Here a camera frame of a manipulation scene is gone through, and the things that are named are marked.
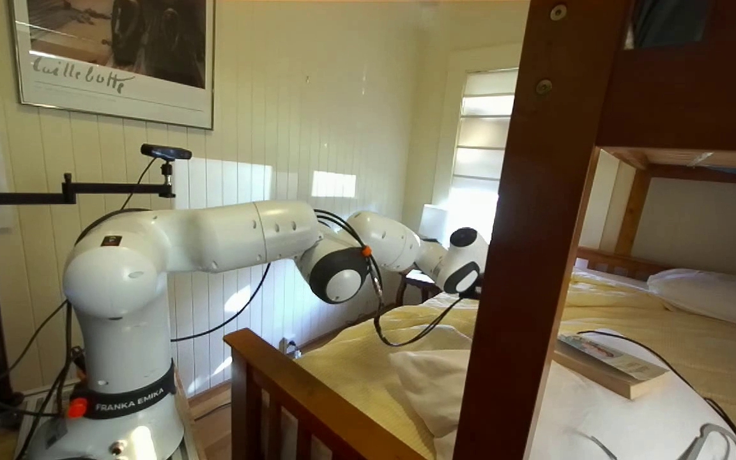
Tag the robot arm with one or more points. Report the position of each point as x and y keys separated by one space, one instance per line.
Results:
x=214 y=236

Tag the wooden bunk bed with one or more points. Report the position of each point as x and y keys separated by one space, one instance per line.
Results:
x=534 y=191

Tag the white table lamp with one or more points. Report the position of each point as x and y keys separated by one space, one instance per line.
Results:
x=433 y=222

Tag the dark wooden nightstand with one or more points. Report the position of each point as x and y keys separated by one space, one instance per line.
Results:
x=418 y=284

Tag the window with blinds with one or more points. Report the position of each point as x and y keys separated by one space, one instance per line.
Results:
x=480 y=160

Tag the yellow blanket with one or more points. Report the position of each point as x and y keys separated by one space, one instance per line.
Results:
x=361 y=370

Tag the paperback book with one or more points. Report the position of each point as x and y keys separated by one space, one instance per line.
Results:
x=611 y=367

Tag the framed poster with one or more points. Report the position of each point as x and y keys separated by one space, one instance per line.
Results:
x=119 y=96

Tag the large white pillow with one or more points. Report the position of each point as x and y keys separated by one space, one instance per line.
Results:
x=604 y=425

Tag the grey hanger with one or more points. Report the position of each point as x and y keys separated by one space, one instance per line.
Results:
x=722 y=431

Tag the camera on mount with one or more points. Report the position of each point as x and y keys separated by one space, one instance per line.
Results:
x=165 y=152

